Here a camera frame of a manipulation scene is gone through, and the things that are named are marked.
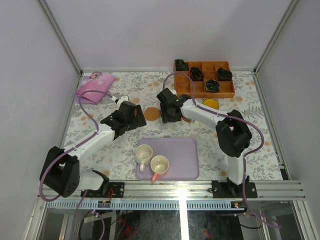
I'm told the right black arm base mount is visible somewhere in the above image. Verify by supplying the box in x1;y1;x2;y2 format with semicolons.
207;176;258;199

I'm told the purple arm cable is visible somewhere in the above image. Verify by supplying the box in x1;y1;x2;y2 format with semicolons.
162;72;282;229
39;89;118;240

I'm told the yellow mug black rim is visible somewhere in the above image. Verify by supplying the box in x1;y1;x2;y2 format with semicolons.
202;98;220;110

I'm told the lavender serving tray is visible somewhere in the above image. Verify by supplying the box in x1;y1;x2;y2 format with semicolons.
138;137;200;181

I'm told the pink folded cloth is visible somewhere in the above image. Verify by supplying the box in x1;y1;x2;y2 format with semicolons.
75;71;116;105

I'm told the cream mug pink handle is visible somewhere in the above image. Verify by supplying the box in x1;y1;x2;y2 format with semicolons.
150;155;170;182

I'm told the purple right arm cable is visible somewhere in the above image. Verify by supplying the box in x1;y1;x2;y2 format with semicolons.
162;72;282;229

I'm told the rolled dark sock far left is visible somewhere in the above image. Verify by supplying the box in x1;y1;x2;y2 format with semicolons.
174;59;189;72

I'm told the orange wooden compartment box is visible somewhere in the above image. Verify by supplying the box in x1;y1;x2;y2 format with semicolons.
173;61;235;99

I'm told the cream white mug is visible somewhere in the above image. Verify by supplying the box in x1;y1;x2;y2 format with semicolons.
134;144;154;172

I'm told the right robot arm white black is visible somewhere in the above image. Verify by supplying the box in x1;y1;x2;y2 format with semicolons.
156;88;252;198

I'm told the aluminium front rail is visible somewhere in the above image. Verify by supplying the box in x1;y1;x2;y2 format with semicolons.
37;179;307;201

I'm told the rolled dark sock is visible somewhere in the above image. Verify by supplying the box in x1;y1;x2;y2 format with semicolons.
204;79;221;93
216;67;233;82
189;66;205;82
174;59;189;72

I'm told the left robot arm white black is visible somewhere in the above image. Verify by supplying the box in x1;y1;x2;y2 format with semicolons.
39;101;147;198

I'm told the blue slotted cable duct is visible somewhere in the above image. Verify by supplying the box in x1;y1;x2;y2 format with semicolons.
47;200;232;211

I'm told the rolled dark sock middle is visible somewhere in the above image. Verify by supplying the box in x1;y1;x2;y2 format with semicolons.
189;66;205;82

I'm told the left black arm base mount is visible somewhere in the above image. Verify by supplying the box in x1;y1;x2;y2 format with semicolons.
85;182;125;199

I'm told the rolled dark sock front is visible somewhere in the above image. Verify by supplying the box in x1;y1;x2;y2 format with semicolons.
204;79;221;93

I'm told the rolled dark sock right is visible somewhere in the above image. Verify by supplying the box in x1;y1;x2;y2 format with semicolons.
216;67;233;82

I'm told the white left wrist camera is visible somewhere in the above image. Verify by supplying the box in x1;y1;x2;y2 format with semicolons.
110;95;129;105

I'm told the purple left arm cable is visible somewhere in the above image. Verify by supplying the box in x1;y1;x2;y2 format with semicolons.
39;89;118;240

